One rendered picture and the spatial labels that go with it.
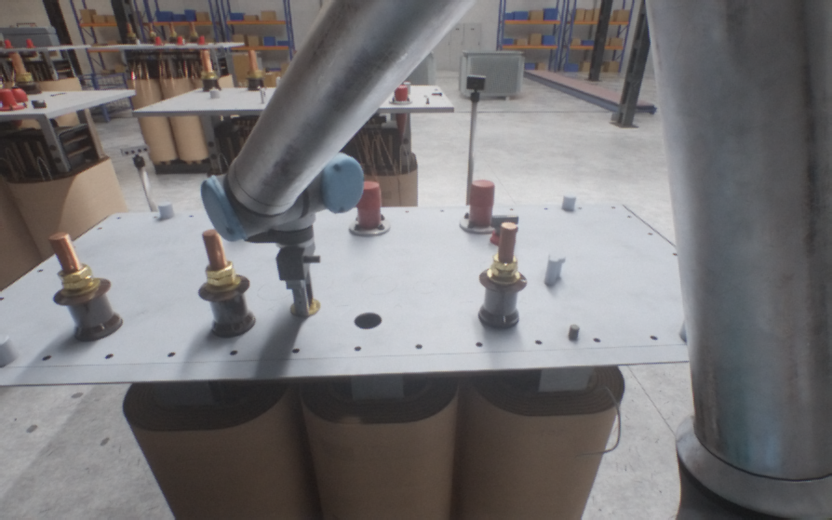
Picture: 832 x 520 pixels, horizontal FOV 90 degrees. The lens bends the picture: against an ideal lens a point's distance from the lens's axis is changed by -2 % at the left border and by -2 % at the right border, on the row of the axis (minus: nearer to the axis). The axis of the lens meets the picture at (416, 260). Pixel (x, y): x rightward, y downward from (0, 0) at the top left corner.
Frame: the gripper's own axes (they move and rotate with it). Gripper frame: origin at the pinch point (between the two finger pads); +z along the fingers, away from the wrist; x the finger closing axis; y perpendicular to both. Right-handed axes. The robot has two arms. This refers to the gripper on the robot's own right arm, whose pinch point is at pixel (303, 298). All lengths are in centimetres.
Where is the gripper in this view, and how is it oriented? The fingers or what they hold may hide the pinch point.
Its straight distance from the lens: 93.0
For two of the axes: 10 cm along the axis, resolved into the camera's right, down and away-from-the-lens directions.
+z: 0.0, 8.8, 4.8
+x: -0.5, -4.8, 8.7
